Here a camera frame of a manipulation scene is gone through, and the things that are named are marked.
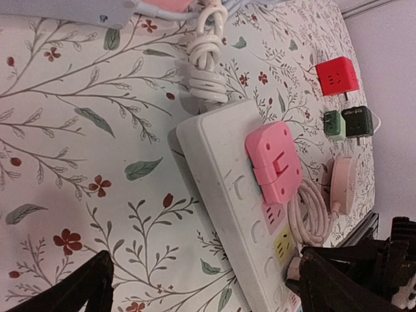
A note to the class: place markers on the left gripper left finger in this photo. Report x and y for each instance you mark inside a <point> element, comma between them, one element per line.
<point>90,286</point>

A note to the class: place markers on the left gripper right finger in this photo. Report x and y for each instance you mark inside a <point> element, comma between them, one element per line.
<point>358,278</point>

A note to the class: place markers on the round pink socket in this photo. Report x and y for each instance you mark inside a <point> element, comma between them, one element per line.
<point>343,185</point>

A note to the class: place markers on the pink plug adapter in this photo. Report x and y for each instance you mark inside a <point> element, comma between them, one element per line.
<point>275,161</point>

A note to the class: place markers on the green cube adapter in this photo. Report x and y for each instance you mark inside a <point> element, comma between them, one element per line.
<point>334,125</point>

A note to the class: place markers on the dark green cube socket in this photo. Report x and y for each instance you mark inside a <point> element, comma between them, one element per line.
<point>359,123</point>

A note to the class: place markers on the white long power strip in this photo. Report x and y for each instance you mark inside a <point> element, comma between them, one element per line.
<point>255,235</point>

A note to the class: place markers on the red cube socket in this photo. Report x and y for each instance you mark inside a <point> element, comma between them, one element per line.
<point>337,76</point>

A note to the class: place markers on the white plug adapter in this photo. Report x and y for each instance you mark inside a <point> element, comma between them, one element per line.
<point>378,121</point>

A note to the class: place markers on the floral tablecloth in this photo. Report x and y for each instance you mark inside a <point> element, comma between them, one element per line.
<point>89,161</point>

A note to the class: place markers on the blue power strip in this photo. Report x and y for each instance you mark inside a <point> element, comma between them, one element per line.
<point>111,14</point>

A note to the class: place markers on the pink cube adapter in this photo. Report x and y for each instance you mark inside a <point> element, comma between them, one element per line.
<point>157,6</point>

